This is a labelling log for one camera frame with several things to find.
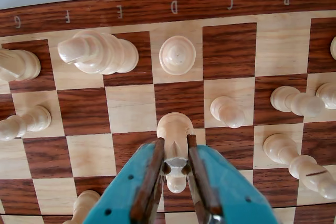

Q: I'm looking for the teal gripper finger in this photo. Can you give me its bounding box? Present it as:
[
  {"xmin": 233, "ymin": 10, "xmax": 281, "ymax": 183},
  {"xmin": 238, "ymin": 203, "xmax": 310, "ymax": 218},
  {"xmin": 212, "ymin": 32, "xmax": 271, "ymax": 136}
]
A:
[
  {"xmin": 186, "ymin": 134, "xmax": 279, "ymax": 224},
  {"xmin": 83, "ymin": 138, "xmax": 169, "ymax": 224}
]

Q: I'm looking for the light wooden chess knight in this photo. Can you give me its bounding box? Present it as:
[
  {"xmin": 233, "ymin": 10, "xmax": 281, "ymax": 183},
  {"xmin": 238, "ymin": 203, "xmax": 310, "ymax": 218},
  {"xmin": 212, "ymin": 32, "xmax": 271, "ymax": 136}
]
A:
[{"xmin": 156, "ymin": 112, "xmax": 195, "ymax": 179}]

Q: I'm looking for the light wooden chess bishop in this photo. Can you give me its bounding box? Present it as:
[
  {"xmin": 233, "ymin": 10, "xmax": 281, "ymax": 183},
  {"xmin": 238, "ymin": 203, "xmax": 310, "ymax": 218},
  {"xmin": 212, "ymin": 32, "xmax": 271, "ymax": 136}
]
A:
[{"xmin": 262, "ymin": 133, "xmax": 336, "ymax": 200}]

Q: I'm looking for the light wooden chess king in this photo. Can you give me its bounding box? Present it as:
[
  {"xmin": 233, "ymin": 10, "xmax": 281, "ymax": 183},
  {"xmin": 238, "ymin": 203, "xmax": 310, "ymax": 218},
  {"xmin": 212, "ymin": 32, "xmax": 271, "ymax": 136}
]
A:
[{"xmin": 57, "ymin": 29, "xmax": 139, "ymax": 76}]

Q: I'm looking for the light wooden chess piece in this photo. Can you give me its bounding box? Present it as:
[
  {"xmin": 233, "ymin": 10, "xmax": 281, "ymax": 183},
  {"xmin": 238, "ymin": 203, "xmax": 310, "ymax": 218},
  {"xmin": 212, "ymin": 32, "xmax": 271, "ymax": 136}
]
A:
[{"xmin": 0, "ymin": 48, "xmax": 41, "ymax": 82}]

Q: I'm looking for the wooden chessboard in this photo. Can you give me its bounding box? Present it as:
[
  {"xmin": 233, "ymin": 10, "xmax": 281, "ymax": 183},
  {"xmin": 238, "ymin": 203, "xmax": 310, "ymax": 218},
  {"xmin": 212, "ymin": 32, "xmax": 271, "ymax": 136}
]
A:
[{"xmin": 0, "ymin": 0, "xmax": 336, "ymax": 224}]

